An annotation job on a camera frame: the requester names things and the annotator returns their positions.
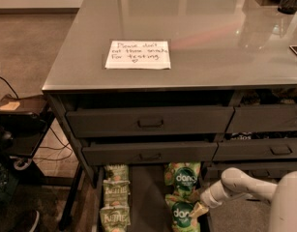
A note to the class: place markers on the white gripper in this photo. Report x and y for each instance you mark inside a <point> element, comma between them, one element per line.
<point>207,197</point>

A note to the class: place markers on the green dang chip bag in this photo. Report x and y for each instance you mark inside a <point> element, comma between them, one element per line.
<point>183,176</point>
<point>180,210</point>

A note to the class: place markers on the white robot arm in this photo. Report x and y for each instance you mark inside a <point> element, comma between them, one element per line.
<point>234,182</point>

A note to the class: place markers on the middle left grey drawer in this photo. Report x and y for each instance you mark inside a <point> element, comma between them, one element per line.
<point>140,153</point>

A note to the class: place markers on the grey drawer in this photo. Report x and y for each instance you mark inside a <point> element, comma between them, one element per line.
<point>140,153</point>
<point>262,118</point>
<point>262,170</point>
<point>257,149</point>
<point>140,121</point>

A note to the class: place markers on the bottom left open drawer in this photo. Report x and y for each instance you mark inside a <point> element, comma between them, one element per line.
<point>148,209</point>

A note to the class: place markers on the bottom right grey drawer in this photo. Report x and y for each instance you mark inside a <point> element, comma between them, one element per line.
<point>262,170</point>

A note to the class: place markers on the middle pale green snack bag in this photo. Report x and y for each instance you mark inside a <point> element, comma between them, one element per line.
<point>116,193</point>

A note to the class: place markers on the pale green snack bag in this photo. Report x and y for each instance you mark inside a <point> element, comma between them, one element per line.
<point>116,193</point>
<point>115,219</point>
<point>117,172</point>

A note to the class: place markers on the bottom pale green snack bag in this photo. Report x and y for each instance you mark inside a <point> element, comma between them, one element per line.
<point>115,219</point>

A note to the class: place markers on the top pale green snack bag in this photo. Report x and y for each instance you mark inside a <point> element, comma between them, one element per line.
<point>117,172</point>

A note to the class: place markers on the middle right grey drawer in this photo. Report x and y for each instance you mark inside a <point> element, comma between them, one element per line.
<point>257,149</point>

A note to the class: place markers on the top left grey drawer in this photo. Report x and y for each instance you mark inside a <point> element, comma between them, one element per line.
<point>140,121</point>

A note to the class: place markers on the dark grey drawer cabinet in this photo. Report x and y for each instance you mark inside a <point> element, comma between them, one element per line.
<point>219,50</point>

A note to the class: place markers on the top right grey drawer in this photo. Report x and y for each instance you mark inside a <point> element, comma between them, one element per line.
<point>262,118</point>

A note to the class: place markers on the dark snack bags in drawers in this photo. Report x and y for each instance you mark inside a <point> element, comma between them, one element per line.
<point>266,96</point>

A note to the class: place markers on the white handwritten paper note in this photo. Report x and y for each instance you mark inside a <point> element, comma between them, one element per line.
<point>138,55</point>

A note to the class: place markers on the dark shoe with white sole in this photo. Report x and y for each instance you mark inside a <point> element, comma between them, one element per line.
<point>27,222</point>

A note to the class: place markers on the black side cart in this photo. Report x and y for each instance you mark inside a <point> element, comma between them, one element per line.
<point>24,123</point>

